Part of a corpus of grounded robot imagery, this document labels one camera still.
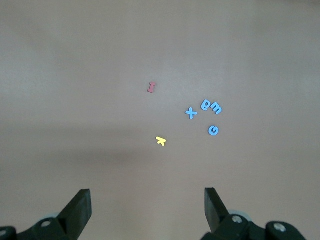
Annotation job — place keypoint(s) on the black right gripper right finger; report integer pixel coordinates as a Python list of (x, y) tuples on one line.
[(215, 212)]

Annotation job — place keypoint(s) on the blue foam letter m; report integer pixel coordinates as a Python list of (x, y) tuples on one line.
[(217, 109)]

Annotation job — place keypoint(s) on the yellow foam letter K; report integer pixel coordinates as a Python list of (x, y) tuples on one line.
[(160, 141)]

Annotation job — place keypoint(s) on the red foam letter I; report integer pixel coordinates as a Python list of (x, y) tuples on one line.
[(151, 87)]

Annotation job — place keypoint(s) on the brown table cover sheet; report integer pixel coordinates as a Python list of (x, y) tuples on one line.
[(75, 75)]

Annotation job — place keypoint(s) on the blue foam letter G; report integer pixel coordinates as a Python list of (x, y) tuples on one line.
[(209, 130)]

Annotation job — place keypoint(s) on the blue foam letter X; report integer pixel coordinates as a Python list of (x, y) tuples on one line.
[(191, 113)]

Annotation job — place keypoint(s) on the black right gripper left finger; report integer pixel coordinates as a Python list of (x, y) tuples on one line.
[(80, 212)]

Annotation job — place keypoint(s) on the blue foam letter e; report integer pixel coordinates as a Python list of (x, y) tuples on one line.
[(203, 106)]

